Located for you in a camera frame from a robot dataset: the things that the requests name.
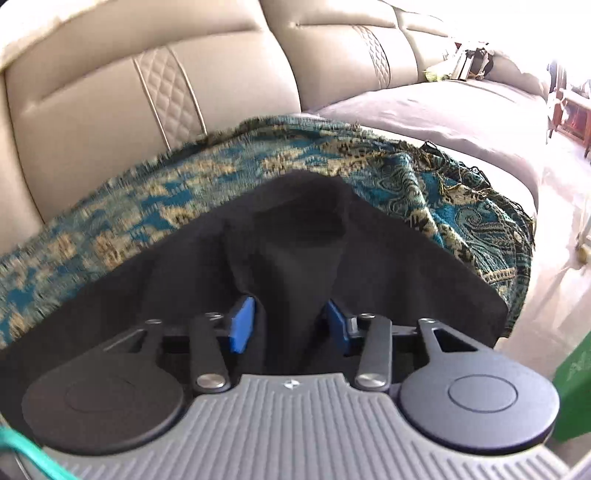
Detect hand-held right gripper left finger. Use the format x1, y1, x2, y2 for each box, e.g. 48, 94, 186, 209
99, 295, 257, 395

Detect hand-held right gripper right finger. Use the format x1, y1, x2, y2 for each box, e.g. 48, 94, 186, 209
323, 299, 481, 394

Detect black pants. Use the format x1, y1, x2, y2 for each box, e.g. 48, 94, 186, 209
0, 170, 509, 432

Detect teal gold patterned blanket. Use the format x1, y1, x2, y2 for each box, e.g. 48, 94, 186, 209
0, 114, 537, 350

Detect grey sofa seat cover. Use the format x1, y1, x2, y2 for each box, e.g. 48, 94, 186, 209
314, 78, 552, 222

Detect green bag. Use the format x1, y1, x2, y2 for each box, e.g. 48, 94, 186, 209
551, 340, 591, 446

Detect beige leather sofa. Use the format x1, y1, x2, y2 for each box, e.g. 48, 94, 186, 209
0, 0, 555, 273

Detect mixed clutter pile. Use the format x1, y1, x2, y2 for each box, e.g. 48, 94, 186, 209
424, 39, 498, 85

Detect red wooden furniture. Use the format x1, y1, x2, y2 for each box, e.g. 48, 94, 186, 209
546, 60, 591, 161

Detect green cable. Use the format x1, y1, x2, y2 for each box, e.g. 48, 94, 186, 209
0, 425, 71, 480

